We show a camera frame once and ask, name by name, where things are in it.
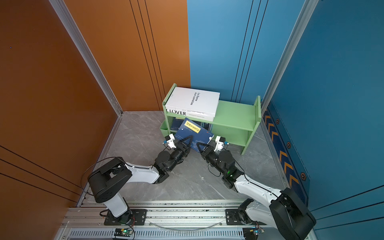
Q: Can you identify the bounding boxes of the LOVER black white book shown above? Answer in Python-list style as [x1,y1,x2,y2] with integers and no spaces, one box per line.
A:
[167,109,215,122]

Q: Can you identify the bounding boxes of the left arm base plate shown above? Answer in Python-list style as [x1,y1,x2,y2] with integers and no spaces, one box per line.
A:
[100,209,147,227]

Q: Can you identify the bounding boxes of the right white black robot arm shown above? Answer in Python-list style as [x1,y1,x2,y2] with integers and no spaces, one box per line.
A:
[197,143,316,240]

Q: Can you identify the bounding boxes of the green wooden two-tier shelf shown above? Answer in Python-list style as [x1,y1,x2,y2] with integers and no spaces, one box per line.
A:
[162,84,262,155]

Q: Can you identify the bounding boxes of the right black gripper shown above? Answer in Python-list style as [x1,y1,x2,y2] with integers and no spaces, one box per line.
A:
[197,142,228,177]

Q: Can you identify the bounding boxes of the left green circuit board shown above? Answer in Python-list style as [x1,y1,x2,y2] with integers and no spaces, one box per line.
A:
[114,228,135,240]

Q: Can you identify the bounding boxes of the navy blue book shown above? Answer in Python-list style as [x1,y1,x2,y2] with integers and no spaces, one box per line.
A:
[170,118,184,131]

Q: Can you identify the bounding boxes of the aluminium corner post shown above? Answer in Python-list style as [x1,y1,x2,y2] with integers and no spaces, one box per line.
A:
[49,0,123,117]
[261,0,319,114]

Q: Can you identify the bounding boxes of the right circuit board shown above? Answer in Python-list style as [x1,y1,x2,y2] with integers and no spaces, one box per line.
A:
[242,227,265,240]

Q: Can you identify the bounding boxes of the small green pen holder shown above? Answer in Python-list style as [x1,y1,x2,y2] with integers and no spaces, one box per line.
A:
[160,121,170,137]

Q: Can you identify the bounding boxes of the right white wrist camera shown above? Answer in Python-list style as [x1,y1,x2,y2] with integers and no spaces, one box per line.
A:
[214,136,229,153]

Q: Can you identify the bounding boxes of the white book with brown pattern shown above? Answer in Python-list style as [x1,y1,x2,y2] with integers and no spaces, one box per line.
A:
[165,87,220,118]

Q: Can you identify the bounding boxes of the right aluminium corner post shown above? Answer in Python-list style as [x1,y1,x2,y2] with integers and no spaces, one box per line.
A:
[261,0,319,114]

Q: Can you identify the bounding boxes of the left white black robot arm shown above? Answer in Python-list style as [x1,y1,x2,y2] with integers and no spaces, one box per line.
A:
[88,135,193,225]

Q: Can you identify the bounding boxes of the left aluminium corner post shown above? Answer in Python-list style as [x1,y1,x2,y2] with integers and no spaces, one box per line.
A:
[49,0,123,117]

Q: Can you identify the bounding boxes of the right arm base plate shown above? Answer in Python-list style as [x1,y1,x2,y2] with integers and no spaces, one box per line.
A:
[225,209,253,226]

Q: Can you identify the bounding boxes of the aluminium rail frame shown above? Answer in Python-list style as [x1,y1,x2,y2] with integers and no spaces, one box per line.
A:
[53,199,319,240]

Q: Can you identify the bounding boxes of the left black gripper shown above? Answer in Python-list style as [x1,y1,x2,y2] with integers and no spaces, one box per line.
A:
[166,135,192,174]

